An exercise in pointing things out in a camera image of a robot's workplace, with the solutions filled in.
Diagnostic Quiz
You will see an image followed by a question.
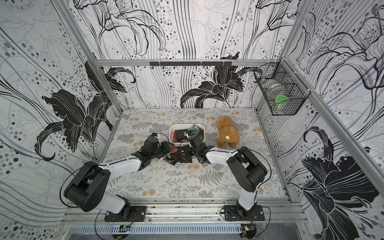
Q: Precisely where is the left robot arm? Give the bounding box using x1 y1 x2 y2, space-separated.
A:
64 136 174 214

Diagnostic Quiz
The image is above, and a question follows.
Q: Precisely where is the green lid cup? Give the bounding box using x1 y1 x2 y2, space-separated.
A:
275 95 290 114

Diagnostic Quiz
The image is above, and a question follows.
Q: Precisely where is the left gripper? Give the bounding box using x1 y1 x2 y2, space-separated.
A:
150 141 176 160

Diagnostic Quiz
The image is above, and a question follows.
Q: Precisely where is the green tea bag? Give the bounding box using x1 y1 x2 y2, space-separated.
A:
188 124 204 136

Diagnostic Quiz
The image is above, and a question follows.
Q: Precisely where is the black wire basket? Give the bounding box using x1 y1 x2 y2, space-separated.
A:
253 60 307 116

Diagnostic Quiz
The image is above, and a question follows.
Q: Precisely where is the white cable duct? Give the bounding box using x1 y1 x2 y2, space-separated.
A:
69 224 242 235

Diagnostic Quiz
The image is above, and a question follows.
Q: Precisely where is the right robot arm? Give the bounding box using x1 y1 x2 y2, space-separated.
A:
188 136 268 216

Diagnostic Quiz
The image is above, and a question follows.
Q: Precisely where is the black bar on rail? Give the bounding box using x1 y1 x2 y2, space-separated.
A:
150 61 233 67

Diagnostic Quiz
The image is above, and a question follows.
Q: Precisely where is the white storage box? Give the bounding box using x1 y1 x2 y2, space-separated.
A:
169 123 206 147

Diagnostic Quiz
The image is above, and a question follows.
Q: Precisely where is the brown teddy bear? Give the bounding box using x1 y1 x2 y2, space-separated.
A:
218 117 240 149

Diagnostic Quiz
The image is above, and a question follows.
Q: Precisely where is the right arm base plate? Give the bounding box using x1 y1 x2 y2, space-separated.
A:
221 204 265 222

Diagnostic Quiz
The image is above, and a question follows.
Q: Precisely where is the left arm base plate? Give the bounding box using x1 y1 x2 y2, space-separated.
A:
104 206 147 223

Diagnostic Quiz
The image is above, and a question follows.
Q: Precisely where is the black barcode tea bag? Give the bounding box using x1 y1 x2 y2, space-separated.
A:
174 129 188 143

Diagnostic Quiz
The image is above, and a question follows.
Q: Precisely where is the red black tea bag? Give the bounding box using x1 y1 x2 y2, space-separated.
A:
171 147 178 154

